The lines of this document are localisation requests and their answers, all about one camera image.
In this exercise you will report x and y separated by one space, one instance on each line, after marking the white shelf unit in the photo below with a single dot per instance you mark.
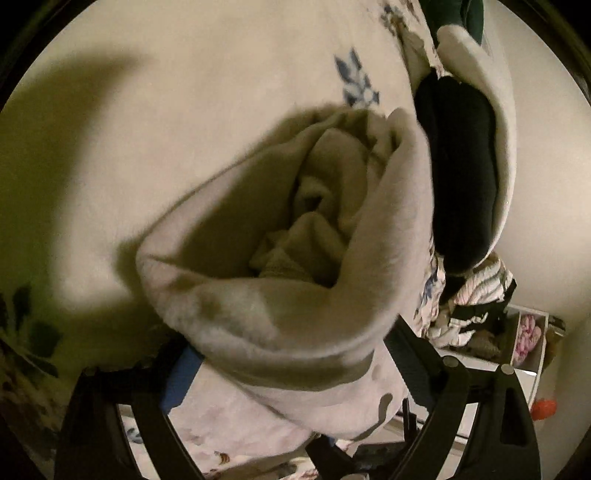
526 374

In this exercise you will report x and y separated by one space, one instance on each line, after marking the floral bed sheet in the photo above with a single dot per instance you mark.
184 69

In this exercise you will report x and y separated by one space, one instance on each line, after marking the white garment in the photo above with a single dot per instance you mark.
369 230

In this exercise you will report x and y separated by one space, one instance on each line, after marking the dark green pillow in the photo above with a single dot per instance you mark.
473 18

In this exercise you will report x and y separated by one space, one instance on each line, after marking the orange object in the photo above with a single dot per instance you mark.
544 410

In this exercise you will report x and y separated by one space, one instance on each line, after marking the patterned cloth pile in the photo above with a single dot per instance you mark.
480 286

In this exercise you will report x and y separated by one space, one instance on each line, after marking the black folded cloth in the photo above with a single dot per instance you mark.
461 184

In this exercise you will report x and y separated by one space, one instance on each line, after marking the pink cloth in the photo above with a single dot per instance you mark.
528 337

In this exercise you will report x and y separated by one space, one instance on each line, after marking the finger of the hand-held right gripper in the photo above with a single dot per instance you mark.
332 457

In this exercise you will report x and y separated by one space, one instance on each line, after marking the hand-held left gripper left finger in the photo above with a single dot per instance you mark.
178 383

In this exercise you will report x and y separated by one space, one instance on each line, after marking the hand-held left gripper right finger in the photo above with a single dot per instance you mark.
412 371

